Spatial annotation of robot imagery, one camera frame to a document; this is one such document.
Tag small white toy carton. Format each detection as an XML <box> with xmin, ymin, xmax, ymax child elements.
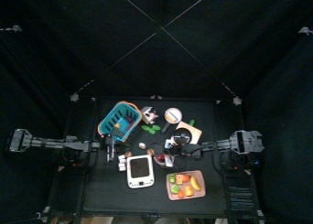
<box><xmin>139</xmin><ymin>106</ymin><xmax>160</xmax><ymax>125</ymax></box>

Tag teal basket orange rim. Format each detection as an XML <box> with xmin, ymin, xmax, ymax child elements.
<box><xmin>96</xmin><ymin>101</ymin><xmax>143</xmax><ymax>144</ymax></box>

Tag yellow toy banana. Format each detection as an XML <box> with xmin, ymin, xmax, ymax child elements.
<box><xmin>190</xmin><ymin>176</ymin><xmax>203</xmax><ymax>192</ymax></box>

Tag pink food tray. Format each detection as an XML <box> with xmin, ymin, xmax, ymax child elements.
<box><xmin>164</xmin><ymin>169</ymin><xmax>207</xmax><ymax>201</ymax></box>

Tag black round toy pot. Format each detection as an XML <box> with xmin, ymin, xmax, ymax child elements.
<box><xmin>172</xmin><ymin>127</ymin><xmax>192</xmax><ymax>144</ymax></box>

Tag wooden cutting board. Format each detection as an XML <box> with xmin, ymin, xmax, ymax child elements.
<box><xmin>174</xmin><ymin>121</ymin><xmax>203</xmax><ymax>145</ymax></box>

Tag white toy cubes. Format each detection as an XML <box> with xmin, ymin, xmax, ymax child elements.
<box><xmin>118</xmin><ymin>154</ymin><xmax>128</xmax><ymax>173</ymax></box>

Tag green toy leaves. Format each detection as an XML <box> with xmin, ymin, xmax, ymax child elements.
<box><xmin>140</xmin><ymin>124</ymin><xmax>163</xmax><ymax>135</ymax></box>

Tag orange toy food slice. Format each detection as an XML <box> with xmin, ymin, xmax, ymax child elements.
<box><xmin>183</xmin><ymin>185</ymin><xmax>195</xmax><ymax>197</ymax></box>

